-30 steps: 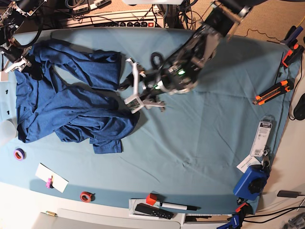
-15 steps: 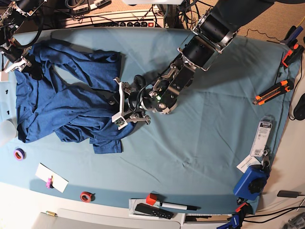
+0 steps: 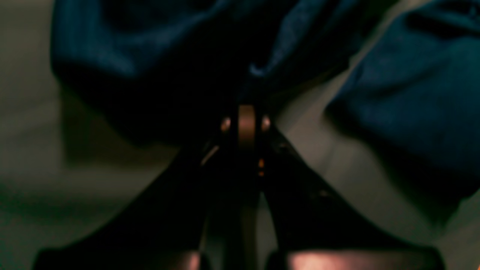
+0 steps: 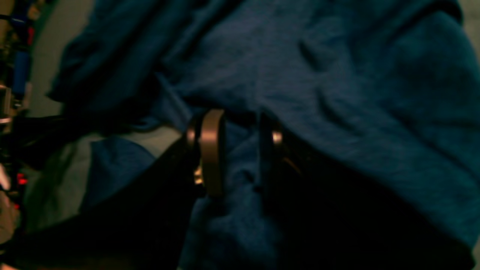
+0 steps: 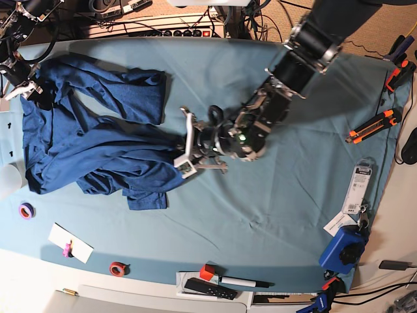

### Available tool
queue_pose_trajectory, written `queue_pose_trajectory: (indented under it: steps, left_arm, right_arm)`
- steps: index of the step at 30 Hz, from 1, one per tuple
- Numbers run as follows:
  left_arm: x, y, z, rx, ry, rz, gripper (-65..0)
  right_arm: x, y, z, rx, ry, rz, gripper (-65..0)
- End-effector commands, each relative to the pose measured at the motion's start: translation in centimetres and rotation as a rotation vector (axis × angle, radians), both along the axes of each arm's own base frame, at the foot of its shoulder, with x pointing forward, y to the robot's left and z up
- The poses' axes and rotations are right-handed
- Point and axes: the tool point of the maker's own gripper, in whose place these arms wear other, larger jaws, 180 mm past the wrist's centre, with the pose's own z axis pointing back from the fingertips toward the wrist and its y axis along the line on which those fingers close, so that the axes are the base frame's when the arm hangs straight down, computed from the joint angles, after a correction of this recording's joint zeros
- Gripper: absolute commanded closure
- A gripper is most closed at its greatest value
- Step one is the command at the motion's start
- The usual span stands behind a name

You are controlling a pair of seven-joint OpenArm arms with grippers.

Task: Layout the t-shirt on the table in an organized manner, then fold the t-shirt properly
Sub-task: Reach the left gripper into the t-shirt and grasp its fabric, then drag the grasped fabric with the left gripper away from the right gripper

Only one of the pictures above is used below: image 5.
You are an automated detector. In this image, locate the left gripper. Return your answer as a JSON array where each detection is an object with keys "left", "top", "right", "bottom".
[{"left": 176, "top": 106, "right": 228, "bottom": 173}]

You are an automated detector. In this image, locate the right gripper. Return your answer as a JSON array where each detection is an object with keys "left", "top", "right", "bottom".
[{"left": 1, "top": 60, "right": 43, "bottom": 100}]

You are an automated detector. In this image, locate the blue t-shirt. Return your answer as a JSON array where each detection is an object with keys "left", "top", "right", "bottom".
[{"left": 22, "top": 55, "right": 183, "bottom": 211}]

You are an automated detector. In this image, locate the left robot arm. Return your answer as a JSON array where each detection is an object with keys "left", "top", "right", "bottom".
[{"left": 173, "top": 1, "right": 383, "bottom": 179}]

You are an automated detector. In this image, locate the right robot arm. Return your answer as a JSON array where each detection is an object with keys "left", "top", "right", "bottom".
[{"left": 1, "top": 1, "right": 64, "bottom": 110}]

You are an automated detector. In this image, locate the translucent plastic cup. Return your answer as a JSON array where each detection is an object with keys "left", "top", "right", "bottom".
[{"left": 0, "top": 164, "right": 22, "bottom": 200}]

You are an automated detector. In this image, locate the light blue table cloth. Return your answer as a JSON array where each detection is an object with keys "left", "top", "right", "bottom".
[{"left": 1, "top": 37, "right": 400, "bottom": 292}]

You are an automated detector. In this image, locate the red cube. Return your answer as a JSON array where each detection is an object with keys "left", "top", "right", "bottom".
[{"left": 199, "top": 264, "right": 216, "bottom": 281}]

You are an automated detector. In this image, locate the purple tape roll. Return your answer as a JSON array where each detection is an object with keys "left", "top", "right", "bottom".
[{"left": 19, "top": 202, "right": 35, "bottom": 220}]

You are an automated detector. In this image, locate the black remote control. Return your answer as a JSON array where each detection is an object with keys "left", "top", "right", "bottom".
[{"left": 184, "top": 278, "right": 238, "bottom": 300}]

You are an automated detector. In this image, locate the white black marker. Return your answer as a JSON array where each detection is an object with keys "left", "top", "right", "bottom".
[{"left": 219, "top": 276, "right": 271, "bottom": 288}]

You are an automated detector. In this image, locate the white paper card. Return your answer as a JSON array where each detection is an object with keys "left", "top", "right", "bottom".
[{"left": 323, "top": 211, "right": 357, "bottom": 237}]

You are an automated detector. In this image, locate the red tape roll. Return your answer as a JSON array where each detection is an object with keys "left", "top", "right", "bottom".
[{"left": 109, "top": 261, "right": 129, "bottom": 277}]

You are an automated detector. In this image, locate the blister pack with tool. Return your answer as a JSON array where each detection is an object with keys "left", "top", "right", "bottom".
[{"left": 341, "top": 158, "right": 374, "bottom": 215}]

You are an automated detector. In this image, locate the white card with pink clip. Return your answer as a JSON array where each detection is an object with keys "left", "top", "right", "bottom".
[{"left": 48, "top": 223, "right": 94, "bottom": 263}]

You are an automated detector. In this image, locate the blue box with black knob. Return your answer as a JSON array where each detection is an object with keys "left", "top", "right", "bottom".
[{"left": 319, "top": 226, "right": 369, "bottom": 275}]

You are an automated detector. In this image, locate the orange black utility knife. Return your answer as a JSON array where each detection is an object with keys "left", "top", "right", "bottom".
[{"left": 345, "top": 108, "right": 402, "bottom": 144}]

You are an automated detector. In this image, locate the orange clamp bottom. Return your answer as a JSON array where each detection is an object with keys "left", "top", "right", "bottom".
[{"left": 322, "top": 276, "right": 341, "bottom": 291}]

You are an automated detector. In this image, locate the blue clamp bottom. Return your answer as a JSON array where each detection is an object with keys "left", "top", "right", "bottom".
[{"left": 296, "top": 293, "right": 330, "bottom": 313}]

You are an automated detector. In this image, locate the black computer mouse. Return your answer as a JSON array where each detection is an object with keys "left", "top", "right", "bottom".
[{"left": 400, "top": 128, "right": 417, "bottom": 165}]

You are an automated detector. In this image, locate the orange black clamp right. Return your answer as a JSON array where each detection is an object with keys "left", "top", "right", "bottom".
[{"left": 385, "top": 60, "right": 416, "bottom": 93}]

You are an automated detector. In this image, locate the blue black clamp top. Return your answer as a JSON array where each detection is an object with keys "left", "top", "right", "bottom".
[{"left": 382, "top": 35, "right": 414, "bottom": 63}]

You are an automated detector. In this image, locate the black small device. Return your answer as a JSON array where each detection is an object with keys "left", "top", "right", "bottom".
[{"left": 379, "top": 260, "right": 409, "bottom": 271}]

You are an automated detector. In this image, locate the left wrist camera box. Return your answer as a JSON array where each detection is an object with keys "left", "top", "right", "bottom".
[{"left": 174, "top": 158, "right": 197, "bottom": 179}]

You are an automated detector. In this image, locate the power strip with red switch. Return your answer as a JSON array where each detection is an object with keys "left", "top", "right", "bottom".
[{"left": 81, "top": 9, "right": 228, "bottom": 38}]

